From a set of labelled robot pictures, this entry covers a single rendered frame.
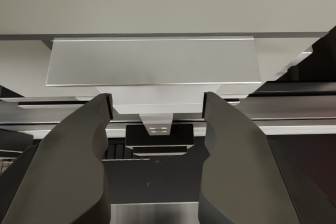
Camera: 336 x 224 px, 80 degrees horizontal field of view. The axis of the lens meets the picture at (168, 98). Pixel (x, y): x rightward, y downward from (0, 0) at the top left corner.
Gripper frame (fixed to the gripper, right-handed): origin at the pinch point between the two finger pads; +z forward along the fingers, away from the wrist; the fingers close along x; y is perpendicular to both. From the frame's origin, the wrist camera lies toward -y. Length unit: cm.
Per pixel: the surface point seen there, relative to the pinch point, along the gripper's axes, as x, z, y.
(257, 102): 20.1, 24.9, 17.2
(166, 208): 0.4, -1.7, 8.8
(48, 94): -8.4, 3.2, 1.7
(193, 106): 3.1, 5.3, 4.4
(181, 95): 1.7, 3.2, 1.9
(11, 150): -29.0, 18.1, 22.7
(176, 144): 2.5, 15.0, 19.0
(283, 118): 25.0, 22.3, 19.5
